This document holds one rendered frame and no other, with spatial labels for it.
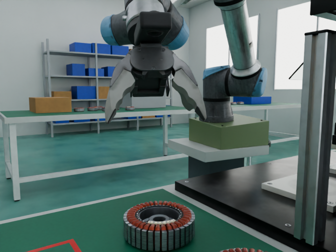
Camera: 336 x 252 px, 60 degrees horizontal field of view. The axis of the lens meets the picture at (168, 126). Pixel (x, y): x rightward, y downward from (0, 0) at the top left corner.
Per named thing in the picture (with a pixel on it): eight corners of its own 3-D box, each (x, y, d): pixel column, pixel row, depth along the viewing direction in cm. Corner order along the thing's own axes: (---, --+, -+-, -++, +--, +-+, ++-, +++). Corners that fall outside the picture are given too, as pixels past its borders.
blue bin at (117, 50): (105, 56, 699) (105, 47, 696) (121, 57, 722) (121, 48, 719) (112, 54, 664) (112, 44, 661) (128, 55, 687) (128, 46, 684)
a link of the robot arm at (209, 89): (209, 95, 135) (209, 65, 132) (237, 96, 127) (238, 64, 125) (197, 98, 125) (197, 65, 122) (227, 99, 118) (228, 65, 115)
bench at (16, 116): (2, 178, 326) (-3, 111, 317) (166, 154, 446) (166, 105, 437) (10, 204, 252) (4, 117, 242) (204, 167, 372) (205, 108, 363)
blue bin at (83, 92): (71, 98, 665) (71, 86, 661) (89, 98, 688) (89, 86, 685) (77, 99, 630) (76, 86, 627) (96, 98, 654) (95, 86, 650)
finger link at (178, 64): (202, 86, 49) (166, 52, 51) (204, 80, 47) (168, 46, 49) (181, 100, 47) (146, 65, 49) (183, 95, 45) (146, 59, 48)
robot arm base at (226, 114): (192, 118, 132) (192, 96, 130) (220, 115, 138) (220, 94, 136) (211, 124, 119) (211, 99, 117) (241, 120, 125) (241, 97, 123)
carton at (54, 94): (49, 99, 639) (49, 91, 637) (66, 98, 659) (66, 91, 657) (54, 99, 606) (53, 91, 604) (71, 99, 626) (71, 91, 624)
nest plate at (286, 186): (261, 188, 62) (261, 182, 62) (302, 177, 70) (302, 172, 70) (333, 213, 50) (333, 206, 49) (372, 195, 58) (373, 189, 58)
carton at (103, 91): (91, 98, 690) (90, 86, 687) (105, 98, 710) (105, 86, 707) (97, 98, 657) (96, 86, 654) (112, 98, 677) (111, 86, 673)
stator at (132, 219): (123, 221, 51) (123, 200, 50) (186, 217, 53) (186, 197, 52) (124, 257, 40) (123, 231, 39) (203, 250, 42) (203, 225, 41)
